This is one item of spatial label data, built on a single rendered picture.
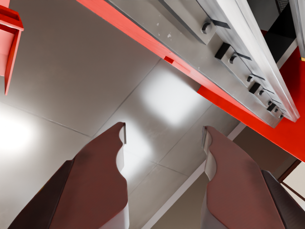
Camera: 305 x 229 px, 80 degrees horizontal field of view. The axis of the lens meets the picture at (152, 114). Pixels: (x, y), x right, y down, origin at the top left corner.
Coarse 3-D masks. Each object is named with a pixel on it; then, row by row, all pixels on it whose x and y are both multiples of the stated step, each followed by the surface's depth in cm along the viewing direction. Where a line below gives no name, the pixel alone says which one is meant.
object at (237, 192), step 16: (208, 128) 12; (208, 144) 12; (224, 144) 10; (208, 160) 10; (224, 160) 9; (240, 160) 9; (208, 176) 10; (224, 176) 8; (240, 176) 8; (256, 176) 8; (208, 192) 7; (224, 192) 8; (240, 192) 8; (256, 192) 8; (208, 208) 7; (224, 208) 7; (240, 208) 7; (256, 208) 7; (272, 208) 7; (208, 224) 7; (224, 224) 6; (240, 224) 6; (256, 224) 6; (272, 224) 6
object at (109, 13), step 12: (84, 0) 69; (96, 0) 47; (96, 12) 93; (108, 12) 57; (120, 24) 74; (132, 24) 50; (132, 36) 107; (144, 36) 62; (156, 48) 82; (180, 60) 68; (192, 72) 91; (204, 84) 140; (228, 96) 104; (240, 108) 174
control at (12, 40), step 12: (0, 12) 41; (12, 12) 42; (0, 24) 40; (12, 24) 33; (0, 36) 41; (12, 36) 41; (0, 48) 44; (12, 48) 42; (0, 60) 46; (12, 60) 38; (0, 72) 47
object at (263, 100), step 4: (256, 84) 90; (252, 88) 90; (256, 88) 89; (260, 88) 90; (252, 92) 90; (256, 92) 90; (256, 96) 93; (260, 96) 95; (264, 96) 98; (268, 96) 102; (260, 100) 98; (264, 100) 102; (268, 100) 105; (272, 100) 109; (264, 104) 105
